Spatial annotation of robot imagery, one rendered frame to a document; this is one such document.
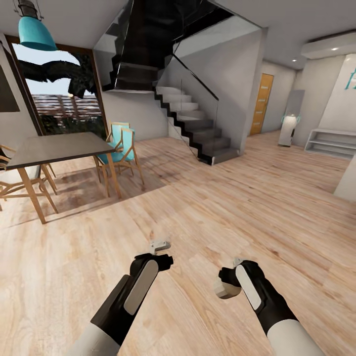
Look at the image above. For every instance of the room light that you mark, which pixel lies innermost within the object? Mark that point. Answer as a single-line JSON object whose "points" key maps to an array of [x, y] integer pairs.
{"points": [[32, 32]]}

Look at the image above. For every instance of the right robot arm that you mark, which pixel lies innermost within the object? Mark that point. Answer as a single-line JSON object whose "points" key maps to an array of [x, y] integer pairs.
{"points": [[284, 332]]}

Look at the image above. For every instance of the door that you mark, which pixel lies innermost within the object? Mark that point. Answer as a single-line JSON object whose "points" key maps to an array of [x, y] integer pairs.
{"points": [[261, 104]]}

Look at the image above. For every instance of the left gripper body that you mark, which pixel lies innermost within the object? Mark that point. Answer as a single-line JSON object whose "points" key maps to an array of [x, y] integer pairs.
{"points": [[163, 262]]}

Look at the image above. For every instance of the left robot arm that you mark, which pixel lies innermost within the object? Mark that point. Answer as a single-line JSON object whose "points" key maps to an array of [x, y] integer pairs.
{"points": [[107, 330]]}

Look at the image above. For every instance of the pillar candle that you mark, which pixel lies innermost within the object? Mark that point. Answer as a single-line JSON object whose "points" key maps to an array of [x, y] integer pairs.
{"points": [[224, 290]]}

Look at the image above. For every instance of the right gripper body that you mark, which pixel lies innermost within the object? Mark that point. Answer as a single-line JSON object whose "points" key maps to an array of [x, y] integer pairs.
{"points": [[227, 276]]}

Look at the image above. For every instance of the standing mirror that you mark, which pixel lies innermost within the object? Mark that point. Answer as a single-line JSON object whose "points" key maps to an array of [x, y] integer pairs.
{"points": [[291, 118]]}

